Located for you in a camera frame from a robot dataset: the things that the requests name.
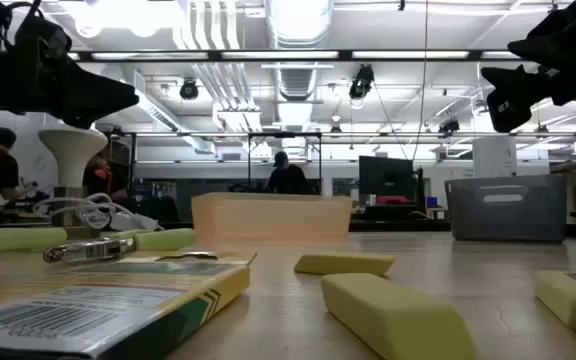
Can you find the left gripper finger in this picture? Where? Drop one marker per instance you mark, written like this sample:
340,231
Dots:
98,97
43,42

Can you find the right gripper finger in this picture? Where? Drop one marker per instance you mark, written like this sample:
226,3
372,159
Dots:
573,40
518,95

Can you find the yellow crayon box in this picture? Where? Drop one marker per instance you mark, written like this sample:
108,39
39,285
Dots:
93,305

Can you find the yellow eraser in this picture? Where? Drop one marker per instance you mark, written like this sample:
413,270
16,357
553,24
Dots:
398,320
343,264
573,302

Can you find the white bulb table lamp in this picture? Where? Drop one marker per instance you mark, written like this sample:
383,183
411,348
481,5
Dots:
72,150

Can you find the white pillar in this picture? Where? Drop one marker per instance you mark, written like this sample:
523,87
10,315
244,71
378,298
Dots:
493,157

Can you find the grey plastic bin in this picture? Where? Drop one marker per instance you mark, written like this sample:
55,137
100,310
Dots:
508,220

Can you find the black monitor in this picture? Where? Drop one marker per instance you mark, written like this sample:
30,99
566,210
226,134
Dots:
385,177

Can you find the red flat object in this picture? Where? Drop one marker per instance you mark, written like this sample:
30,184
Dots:
393,200

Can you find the orange translucent plastic bin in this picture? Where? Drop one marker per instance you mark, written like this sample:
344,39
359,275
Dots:
268,220

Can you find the black ceiling camera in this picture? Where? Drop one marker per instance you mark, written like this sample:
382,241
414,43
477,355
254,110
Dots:
362,82
188,90
449,126

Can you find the black aluminium table frame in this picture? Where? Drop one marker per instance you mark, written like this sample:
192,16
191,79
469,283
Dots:
398,226

